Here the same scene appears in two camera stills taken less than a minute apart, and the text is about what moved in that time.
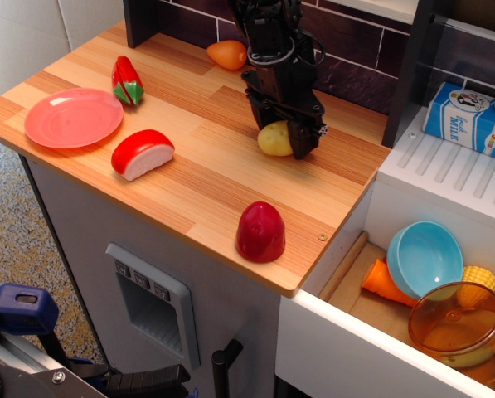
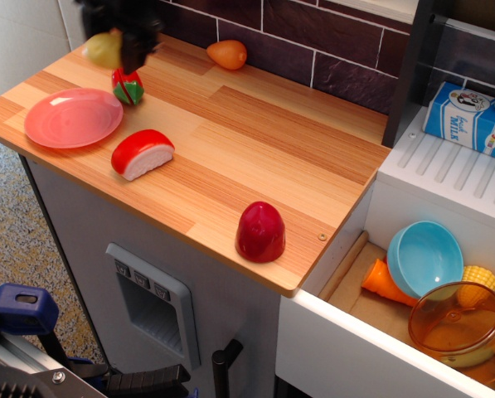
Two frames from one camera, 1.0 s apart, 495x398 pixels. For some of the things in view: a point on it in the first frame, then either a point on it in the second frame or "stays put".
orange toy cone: [379, 279] stays put
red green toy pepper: [127, 82] stays put
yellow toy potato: [274, 138] -> [104, 49]
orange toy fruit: [228, 53] stays put
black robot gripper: [283, 75] -> [138, 21]
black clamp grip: [168, 382] stays put
